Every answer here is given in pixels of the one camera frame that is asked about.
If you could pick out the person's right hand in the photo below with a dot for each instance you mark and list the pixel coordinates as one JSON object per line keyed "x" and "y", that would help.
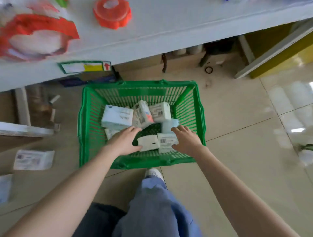
{"x": 190, "y": 144}

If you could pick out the person's left hand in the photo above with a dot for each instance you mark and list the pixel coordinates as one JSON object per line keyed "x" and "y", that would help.
{"x": 124, "y": 141}

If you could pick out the pile of white tissue packs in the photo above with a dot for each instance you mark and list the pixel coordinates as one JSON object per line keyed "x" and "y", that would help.
{"x": 117, "y": 117}

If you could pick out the green plastic basket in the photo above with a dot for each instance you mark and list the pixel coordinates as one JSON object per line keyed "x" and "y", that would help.
{"x": 93, "y": 136}

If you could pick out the white metal shelving unit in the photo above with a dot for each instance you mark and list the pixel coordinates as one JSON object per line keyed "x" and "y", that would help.
{"x": 171, "y": 24}

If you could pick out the person's right forearm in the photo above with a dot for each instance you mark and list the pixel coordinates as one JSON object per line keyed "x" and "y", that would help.
{"x": 239, "y": 195}

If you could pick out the person's left forearm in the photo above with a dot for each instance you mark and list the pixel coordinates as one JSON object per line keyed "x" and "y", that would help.
{"x": 68, "y": 195}

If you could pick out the person's white shoe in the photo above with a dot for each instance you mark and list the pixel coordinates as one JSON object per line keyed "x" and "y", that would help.
{"x": 154, "y": 173}

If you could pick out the person's blue jeans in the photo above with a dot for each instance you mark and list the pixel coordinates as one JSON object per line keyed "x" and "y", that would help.
{"x": 151, "y": 212}

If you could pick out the green bordered shelf label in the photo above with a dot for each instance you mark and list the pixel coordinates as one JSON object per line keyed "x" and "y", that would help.
{"x": 73, "y": 68}

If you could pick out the blue printed cardboard box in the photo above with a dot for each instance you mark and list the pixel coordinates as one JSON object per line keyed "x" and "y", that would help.
{"x": 97, "y": 79}

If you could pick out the white flat packet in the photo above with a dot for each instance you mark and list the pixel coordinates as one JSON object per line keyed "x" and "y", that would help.
{"x": 5, "y": 189}
{"x": 34, "y": 160}

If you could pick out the brown jar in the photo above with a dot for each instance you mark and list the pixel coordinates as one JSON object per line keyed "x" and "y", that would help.
{"x": 39, "y": 102}

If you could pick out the clear water bottle green label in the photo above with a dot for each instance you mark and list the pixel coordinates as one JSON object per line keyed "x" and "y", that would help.
{"x": 307, "y": 156}

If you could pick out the orange round tape dispenser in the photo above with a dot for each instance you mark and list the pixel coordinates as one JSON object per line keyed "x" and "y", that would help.
{"x": 112, "y": 17}

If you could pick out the white blue red salt bag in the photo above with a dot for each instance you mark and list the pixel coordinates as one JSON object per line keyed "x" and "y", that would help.
{"x": 36, "y": 41}

